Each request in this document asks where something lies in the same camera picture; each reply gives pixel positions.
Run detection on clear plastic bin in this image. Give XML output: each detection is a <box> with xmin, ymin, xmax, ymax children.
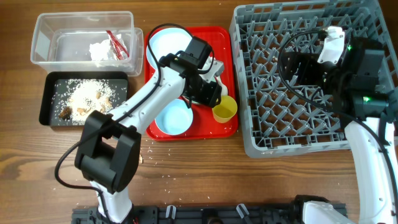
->
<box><xmin>30</xmin><ymin>11</ymin><xmax>144</xmax><ymax>77</ymax></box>

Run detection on white plastic spoon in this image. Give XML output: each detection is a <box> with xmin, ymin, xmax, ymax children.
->
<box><xmin>216</xmin><ymin>77</ymin><xmax>228</xmax><ymax>96</ymax></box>

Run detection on red plastic tray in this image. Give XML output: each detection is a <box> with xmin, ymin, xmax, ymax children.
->
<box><xmin>146</xmin><ymin>26</ymin><xmax>238</xmax><ymax>141</ymax></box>

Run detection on light blue bowl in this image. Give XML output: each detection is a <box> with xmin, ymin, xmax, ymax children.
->
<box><xmin>155</xmin><ymin>99</ymin><xmax>193</xmax><ymax>136</ymax></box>

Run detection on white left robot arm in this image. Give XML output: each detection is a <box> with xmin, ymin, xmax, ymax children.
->
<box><xmin>75</xmin><ymin>37</ymin><xmax>221</xmax><ymax>223</ymax></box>

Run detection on light blue plate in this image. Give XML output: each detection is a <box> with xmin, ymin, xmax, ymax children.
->
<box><xmin>149</xmin><ymin>27</ymin><xmax>192</xmax><ymax>60</ymax></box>

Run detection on rice and food scraps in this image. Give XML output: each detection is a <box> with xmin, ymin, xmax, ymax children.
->
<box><xmin>49</xmin><ymin>78</ymin><xmax>128</xmax><ymax>126</ymax></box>

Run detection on black waste tray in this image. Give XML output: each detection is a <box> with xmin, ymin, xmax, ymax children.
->
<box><xmin>39</xmin><ymin>72</ymin><xmax>128</xmax><ymax>127</ymax></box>

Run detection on grey dishwasher rack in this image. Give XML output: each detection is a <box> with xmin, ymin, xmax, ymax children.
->
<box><xmin>229</xmin><ymin>1</ymin><xmax>397</xmax><ymax>158</ymax></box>

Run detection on white napkin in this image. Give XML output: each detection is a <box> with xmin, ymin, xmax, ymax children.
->
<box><xmin>89</xmin><ymin>39</ymin><xmax>118</xmax><ymax>61</ymax></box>

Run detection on yellow cup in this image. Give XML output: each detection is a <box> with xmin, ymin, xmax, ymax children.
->
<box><xmin>212</xmin><ymin>95</ymin><xmax>238</xmax><ymax>123</ymax></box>

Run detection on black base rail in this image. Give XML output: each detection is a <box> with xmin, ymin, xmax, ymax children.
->
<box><xmin>71</xmin><ymin>203</ymin><xmax>348</xmax><ymax>224</ymax></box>

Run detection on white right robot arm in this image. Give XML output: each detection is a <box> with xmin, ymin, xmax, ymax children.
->
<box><xmin>277</xmin><ymin>35</ymin><xmax>397</xmax><ymax>223</ymax></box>

